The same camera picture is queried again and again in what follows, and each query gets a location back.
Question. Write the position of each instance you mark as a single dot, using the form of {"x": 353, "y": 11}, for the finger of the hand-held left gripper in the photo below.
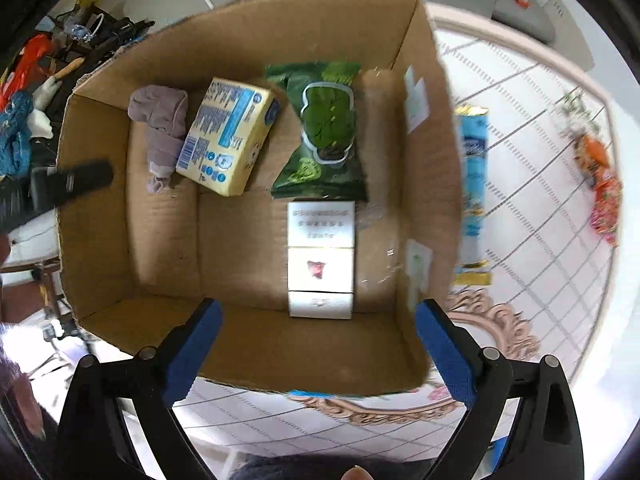
{"x": 65, "y": 185}

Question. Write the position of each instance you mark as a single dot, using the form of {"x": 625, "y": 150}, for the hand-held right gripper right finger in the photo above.
{"x": 447, "y": 355}

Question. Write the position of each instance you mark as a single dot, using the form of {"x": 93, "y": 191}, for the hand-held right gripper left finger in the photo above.
{"x": 192, "y": 355}

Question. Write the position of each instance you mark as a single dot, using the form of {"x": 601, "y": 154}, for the grey socks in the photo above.
{"x": 162, "y": 132}

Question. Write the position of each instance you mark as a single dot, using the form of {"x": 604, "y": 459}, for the cardboard box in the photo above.
{"x": 260, "y": 240}

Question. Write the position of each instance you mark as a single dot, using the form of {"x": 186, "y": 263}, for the white tissue box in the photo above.
{"x": 321, "y": 260}

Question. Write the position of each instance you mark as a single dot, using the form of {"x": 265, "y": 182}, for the blue yellow tissue pack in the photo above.
{"x": 474, "y": 185}

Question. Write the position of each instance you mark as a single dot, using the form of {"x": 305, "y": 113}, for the green wet wipes pack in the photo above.
{"x": 325, "y": 135}

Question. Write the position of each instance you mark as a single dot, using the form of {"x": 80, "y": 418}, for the blue mesh cloth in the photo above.
{"x": 15, "y": 130}

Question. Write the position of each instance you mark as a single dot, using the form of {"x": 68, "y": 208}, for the red plastic toy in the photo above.
{"x": 22, "y": 67}

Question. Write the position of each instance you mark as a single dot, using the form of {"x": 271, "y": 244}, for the grey cushion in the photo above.
{"x": 527, "y": 15}

